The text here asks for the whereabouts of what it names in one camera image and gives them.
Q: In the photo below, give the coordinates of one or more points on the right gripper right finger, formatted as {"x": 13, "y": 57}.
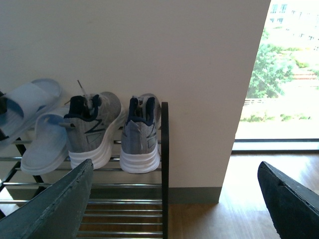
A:
{"x": 294, "y": 208}

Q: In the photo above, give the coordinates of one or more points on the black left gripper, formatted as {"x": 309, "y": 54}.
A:
{"x": 3, "y": 109}

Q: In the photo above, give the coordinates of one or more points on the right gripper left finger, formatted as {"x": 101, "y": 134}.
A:
{"x": 56, "y": 213}

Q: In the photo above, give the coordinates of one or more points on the light blue slipper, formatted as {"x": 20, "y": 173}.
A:
{"x": 48, "y": 150}
{"x": 25, "y": 104}

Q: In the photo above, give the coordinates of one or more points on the grey knit sneaker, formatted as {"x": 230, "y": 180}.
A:
{"x": 139, "y": 141}
{"x": 91, "y": 124}

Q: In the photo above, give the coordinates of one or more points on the black metal shoe rack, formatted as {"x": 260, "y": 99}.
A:
{"x": 120, "y": 205}

